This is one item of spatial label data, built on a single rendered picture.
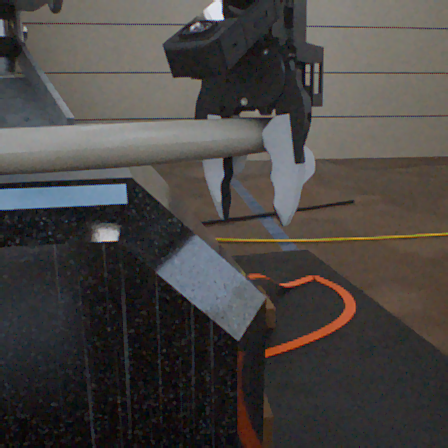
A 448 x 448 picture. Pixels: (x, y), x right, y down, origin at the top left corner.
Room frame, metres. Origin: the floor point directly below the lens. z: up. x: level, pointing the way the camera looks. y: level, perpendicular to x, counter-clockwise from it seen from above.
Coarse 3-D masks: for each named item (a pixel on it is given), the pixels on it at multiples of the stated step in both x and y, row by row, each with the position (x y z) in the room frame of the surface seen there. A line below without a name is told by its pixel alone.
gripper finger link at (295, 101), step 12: (288, 72) 0.43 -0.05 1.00; (300, 72) 0.44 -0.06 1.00; (288, 84) 0.43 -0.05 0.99; (300, 84) 0.43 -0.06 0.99; (288, 96) 0.43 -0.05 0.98; (300, 96) 0.43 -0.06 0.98; (276, 108) 0.44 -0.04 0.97; (288, 108) 0.43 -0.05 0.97; (300, 108) 0.43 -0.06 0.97; (300, 120) 0.43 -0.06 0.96; (300, 132) 0.43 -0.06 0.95; (300, 144) 0.42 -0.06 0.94; (300, 156) 0.43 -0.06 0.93
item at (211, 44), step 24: (216, 0) 0.45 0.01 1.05; (240, 0) 0.43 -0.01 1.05; (264, 0) 0.43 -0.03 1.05; (192, 24) 0.39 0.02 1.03; (216, 24) 0.39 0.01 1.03; (240, 24) 0.39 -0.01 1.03; (264, 24) 0.43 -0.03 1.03; (168, 48) 0.38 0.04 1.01; (192, 48) 0.37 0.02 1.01; (216, 48) 0.37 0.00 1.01; (240, 48) 0.39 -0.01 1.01; (192, 72) 0.38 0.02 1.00; (216, 72) 0.37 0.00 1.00
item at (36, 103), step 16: (16, 32) 1.26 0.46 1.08; (32, 64) 1.03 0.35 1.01; (0, 80) 1.06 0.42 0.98; (16, 80) 1.07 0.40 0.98; (32, 80) 1.04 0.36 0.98; (48, 80) 0.95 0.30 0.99; (0, 96) 0.97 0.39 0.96; (16, 96) 0.98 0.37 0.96; (32, 96) 0.99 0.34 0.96; (48, 96) 0.91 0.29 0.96; (0, 112) 0.90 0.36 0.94; (16, 112) 0.91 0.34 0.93; (32, 112) 0.92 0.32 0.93; (48, 112) 0.92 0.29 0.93; (64, 112) 0.81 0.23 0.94; (0, 128) 0.83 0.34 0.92
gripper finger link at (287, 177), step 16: (272, 128) 0.44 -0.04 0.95; (288, 128) 0.43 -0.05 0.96; (272, 144) 0.44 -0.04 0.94; (288, 144) 0.43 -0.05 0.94; (272, 160) 0.44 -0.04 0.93; (288, 160) 0.43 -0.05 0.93; (272, 176) 0.44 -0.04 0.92; (288, 176) 0.43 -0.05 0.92; (304, 176) 0.45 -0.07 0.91; (288, 192) 0.43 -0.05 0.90; (288, 208) 0.43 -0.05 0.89; (288, 224) 0.44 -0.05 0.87
